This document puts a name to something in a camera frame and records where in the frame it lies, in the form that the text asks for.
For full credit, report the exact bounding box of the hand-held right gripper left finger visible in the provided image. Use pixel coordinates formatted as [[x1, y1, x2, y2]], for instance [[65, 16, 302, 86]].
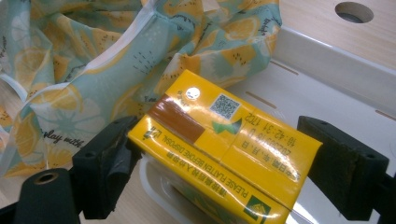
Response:
[[72, 116, 143, 220]]

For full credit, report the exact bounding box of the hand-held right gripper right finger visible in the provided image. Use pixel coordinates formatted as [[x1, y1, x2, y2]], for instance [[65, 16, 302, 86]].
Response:
[[296, 115, 390, 221]]

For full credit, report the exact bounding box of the white plastic tray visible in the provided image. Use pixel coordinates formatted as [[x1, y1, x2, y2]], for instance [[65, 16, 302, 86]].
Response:
[[138, 25, 396, 224]]

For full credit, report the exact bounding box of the lemon print fabric bag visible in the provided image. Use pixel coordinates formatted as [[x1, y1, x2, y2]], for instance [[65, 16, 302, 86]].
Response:
[[0, 0, 283, 178]]

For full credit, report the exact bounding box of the yellow drink carton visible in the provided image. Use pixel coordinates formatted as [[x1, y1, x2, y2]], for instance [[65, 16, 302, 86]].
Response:
[[127, 69, 323, 224]]

